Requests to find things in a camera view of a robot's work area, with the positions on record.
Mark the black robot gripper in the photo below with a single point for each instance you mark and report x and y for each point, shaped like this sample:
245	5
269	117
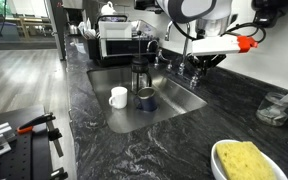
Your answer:
209	60

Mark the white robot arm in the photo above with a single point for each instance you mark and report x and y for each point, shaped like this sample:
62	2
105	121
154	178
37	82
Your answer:
197	13

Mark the chrome gooseneck faucet spout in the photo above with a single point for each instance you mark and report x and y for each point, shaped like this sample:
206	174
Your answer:
184	53

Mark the small chrome curved tap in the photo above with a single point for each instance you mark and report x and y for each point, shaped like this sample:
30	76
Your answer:
156	61

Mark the black glass french press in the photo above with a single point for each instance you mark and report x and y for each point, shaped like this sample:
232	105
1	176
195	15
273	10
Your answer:
140	75

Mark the dark blue steel mug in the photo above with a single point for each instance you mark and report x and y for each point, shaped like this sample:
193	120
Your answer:
147	101

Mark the clear plastic container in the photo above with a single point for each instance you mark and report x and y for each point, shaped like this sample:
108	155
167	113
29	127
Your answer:
144	28

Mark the black dish rack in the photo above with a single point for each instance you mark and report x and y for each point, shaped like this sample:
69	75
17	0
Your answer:
124	48

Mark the clear glass jar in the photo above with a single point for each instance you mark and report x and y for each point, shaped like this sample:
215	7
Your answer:
272	111

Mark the white ceramic mug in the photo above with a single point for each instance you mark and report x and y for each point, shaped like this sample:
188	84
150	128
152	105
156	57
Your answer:
119	97

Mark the black steel countertop appliance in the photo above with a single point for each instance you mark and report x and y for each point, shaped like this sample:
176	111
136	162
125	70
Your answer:
144	4

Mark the stainless steel sink basin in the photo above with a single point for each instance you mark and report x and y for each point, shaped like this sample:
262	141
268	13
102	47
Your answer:
124	116

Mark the white square plate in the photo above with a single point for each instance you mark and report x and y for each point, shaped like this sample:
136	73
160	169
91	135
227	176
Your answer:
114	31

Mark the white ceramic bowl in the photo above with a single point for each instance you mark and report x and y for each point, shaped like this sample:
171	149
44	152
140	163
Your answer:
216	165

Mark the yellow sponge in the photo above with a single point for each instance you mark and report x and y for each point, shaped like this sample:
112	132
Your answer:
242	161

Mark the white jug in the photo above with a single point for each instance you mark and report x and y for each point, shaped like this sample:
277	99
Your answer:
108	9

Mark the white crumpled bags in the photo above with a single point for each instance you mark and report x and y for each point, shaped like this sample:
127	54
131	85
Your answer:
86	30

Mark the steel kettle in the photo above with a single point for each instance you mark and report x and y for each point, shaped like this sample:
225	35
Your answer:
73	30

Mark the stainless steel refrigerator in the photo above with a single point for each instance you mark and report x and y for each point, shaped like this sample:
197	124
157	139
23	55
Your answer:
59	26

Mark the black clamp knob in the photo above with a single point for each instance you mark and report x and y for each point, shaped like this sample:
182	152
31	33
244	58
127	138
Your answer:
59	174

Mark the wooden table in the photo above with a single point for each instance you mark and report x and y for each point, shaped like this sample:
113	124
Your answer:
27	23

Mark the blue bin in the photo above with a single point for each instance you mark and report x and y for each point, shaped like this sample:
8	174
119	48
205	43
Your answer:
5	31

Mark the black perforated breadboard table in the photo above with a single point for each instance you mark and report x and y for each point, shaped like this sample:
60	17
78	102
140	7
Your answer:
14	160

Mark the white camera mount orange end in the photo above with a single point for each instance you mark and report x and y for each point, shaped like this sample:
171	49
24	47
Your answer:
217	45

